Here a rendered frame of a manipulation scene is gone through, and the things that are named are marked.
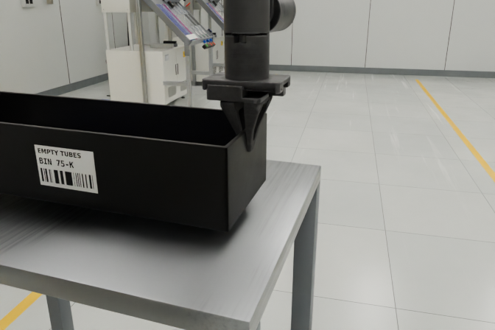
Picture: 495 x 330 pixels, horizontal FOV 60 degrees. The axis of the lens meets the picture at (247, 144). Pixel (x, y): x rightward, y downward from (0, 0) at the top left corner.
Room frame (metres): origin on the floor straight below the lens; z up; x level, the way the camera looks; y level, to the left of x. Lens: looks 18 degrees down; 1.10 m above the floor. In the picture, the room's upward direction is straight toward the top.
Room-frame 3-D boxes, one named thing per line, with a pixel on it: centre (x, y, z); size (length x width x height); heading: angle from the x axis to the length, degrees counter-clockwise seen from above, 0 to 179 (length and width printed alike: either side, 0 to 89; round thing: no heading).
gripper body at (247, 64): (0.55, 0.00, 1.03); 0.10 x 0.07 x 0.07; 72
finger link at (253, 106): (0.56, 0.01, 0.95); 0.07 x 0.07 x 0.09; 72
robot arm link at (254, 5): (0.56, 0.00, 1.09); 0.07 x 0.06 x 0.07; 154
